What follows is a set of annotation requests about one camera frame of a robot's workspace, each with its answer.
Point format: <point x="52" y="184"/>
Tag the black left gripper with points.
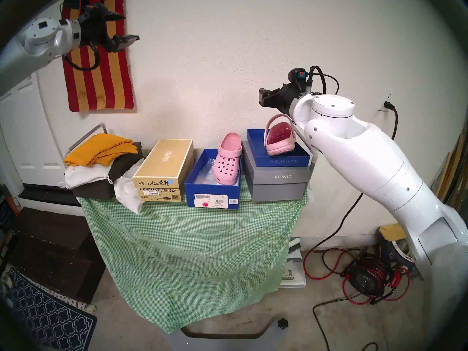
<point x="91" y="30"/>

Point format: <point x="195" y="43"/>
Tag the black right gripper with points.
<point x="285" y="99"/>

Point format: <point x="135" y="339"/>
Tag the pink clog shoe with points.
<point x="226" y="167"/>
<point x="279" y="145"/>

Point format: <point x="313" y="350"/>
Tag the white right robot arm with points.
<point x="365" y="160"/>

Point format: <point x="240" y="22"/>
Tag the grey robot base platform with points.
<point x="219" y="344"/>

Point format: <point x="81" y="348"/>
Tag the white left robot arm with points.
<point x="40" y="36"/>

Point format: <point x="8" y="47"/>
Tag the blue shoe box lid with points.
<point x="256" y="149"/>

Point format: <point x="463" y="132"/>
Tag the grey Vionic shoe box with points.
<point x="278" y="185"/>

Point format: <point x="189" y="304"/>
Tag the blue shoe box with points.
<point x="212" y="193"/>

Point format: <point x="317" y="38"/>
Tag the gold Michael Kors shoe box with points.
<point x="164" y="160"/>

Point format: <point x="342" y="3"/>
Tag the dark brown box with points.
<point x="95" y="191"/>

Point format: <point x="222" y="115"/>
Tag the white cardboard box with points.
<point x="292" y="275"/>

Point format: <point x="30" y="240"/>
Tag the red yellow striped flag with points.
<point x="109" y="79"/>

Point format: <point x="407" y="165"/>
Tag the clear plastic bag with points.
<point x="205" y="174"/>

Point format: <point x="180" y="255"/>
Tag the orange folded cloth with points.
<point x="98" y="149"/>

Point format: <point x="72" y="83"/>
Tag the small black white carton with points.
<point x="294" y="246"/>

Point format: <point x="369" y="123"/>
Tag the white crumpled cloth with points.
<point x="128" y="193"/>

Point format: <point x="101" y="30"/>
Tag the green checkered tablecloth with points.
<point x="190" y="251"/>

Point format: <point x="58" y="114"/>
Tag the black door threshold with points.
<point x="47" y="195"/>

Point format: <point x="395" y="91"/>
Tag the yellow foam block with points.
<point x="391" y="232"/>

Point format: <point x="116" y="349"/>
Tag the wooden planks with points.
<point x="449" y="171"/>

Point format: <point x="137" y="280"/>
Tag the blue white bucket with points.
<point x="396" y="255"/>

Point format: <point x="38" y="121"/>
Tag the cluttered storage shelf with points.
<point x="7" y="215"/>

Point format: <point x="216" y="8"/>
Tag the dark wooden steps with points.
<point x="51" y="244"/>

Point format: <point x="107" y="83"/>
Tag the black knob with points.
<point x="282" y="323"/>

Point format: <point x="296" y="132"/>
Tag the blue patterned rug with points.
<point x="51" y="321"/>

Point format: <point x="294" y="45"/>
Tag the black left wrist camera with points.
<point x="95" y="8"/>

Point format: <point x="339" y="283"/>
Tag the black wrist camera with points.
<point x="95" y="8"/>
<point x="297" y="78"/>

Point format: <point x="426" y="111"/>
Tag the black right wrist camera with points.
<point x="297" y="78"/>

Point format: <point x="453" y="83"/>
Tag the grey pipe table rail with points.
<point x="299" y="134"/>
<point x="84" y="136"/>

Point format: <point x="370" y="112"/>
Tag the white wall outlet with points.
<point x="388" y="96"/>

